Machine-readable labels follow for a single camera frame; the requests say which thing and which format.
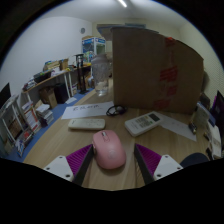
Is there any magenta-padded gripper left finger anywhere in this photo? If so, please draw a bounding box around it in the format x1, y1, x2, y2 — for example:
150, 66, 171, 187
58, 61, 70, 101
43, 143, 95, 187

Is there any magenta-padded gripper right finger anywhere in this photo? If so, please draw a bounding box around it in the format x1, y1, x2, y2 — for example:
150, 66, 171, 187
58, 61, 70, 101
133, 143, 184, 185

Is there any pink computer mouse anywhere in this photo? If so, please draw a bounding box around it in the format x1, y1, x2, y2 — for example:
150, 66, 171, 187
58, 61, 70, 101
92, 129, 127, 170

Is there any white remote with display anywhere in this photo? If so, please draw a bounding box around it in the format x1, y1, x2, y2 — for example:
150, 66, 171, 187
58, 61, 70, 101
124, 111, 165, 138

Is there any blank white paper sheet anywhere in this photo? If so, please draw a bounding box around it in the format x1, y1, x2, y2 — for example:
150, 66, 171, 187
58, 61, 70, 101
159, 114, 198, 142

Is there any white paper with handwriting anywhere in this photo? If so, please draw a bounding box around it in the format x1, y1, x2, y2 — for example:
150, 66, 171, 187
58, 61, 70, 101
60, 101, 115, 120

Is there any stack of books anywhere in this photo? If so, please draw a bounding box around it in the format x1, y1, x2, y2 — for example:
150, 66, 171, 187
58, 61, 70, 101
34, 103, 55, 126

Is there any white shelf unit with books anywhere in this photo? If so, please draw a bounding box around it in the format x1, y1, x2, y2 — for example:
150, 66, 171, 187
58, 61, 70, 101
0, 94, 43, 158

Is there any black bin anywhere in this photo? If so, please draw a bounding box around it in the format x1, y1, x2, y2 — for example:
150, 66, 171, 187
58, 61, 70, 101
53, 83, 70, 104

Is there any small brown cardboard box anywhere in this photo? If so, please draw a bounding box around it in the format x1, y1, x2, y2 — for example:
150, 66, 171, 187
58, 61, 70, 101
39, 86, 58, 109

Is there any black metal stand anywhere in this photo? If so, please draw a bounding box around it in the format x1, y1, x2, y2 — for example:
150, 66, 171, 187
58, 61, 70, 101
74, 53, 89, 95

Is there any clear glass jar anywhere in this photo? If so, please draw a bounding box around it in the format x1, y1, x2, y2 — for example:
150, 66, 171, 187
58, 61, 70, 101
90, 53, 112, 98

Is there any large brown cardboard box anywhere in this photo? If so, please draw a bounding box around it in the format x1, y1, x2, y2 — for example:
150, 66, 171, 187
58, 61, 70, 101
111, 26, 205, 116

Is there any black flat screen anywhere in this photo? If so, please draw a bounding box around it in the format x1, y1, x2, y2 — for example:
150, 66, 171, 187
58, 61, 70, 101
0, 83, 12, 108

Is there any blue and white cabinet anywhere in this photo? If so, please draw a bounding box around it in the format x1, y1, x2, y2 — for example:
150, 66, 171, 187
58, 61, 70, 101
81, 35, 107, 64

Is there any black coiled cable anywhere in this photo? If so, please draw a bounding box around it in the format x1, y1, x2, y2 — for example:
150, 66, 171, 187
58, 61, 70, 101
105, 104, 128, 117

